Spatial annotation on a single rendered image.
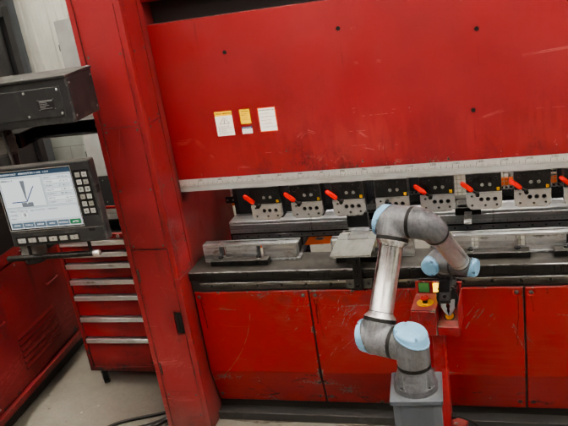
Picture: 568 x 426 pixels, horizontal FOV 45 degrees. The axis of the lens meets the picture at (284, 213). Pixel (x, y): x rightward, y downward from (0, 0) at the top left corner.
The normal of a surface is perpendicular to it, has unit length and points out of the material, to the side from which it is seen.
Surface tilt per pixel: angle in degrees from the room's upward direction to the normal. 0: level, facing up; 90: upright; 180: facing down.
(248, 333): 90
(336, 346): 90
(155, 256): 90
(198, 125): 90
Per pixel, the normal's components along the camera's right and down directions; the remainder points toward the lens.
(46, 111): -0.16, 0.36
